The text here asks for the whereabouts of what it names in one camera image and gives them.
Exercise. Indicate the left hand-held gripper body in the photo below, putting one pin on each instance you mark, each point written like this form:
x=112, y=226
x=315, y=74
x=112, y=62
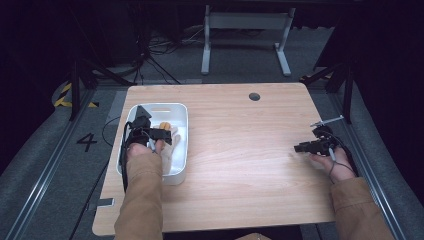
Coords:
x=140, y=128

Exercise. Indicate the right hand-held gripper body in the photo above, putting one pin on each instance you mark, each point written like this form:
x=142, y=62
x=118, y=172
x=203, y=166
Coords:
x=323, y=141

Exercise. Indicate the white fleece glove yellow patches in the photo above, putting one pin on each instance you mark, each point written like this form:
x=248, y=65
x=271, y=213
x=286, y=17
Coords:
x=164, y=125
x=173, y=150

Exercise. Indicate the white plastic bin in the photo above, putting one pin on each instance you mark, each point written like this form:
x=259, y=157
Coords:
x=178, y=113

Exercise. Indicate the person's left hand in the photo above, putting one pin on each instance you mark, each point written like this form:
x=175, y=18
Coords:
x=141, y=150

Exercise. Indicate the person's right hand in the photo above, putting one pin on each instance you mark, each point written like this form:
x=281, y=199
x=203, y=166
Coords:
x=340, y=166

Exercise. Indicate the black metal stand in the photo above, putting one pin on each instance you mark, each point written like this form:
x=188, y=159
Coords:
x=76, y=90
x=348, y=93

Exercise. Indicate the yellow black hazard tape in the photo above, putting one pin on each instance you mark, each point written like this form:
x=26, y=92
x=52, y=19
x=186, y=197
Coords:
x=63, y=98

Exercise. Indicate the grey tape strip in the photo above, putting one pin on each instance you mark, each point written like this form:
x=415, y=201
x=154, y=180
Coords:
x=101, y=202

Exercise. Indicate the metal floor rail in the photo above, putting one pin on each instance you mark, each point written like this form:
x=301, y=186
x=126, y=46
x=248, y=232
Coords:
x=43, y=173
x=370, y=173

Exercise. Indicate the grey metal table frame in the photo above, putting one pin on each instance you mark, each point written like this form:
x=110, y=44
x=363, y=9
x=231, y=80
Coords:
x=246, y=20

